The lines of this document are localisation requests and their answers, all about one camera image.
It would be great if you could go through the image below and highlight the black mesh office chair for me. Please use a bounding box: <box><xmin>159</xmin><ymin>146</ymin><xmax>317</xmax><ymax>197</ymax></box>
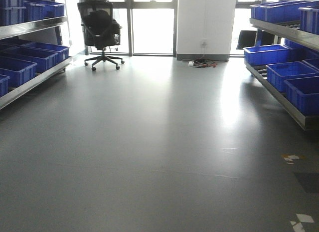
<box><xmin>77</xmin><ymin>0</ymin><xmax>125</xmax><ymax>71</ymax></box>

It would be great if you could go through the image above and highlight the steel shelf rack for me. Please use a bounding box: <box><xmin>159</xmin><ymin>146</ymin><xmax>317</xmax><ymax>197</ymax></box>
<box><xmin>244</xmin><ymin>0</ymin><xmax>319</xmax><ymax>130</ymax></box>
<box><xmin>0</xmin><ymin>0</ymin><xmax>72</xmax><ymax>108</ymax></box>

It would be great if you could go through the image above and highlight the power strip with cables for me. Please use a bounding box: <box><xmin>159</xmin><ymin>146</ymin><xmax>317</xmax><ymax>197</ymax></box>
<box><xmin>181</xmin><ymin>58</ymin><xmax>217</xmax><ymax>69</ymax></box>

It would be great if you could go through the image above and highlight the left steel shelf rack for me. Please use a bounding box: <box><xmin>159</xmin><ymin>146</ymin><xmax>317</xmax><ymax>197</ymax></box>
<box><xmin>0</xmin><ymin>0</ymin><xmax>72</xmax><ymax>108</ymax></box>

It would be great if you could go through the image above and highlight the right steel shelf rack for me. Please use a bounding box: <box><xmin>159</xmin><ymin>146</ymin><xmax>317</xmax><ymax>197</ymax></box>
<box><xmin>244</xmin><ymin>0</ymin><xmax>319</xmax><ymax>130</ymax></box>

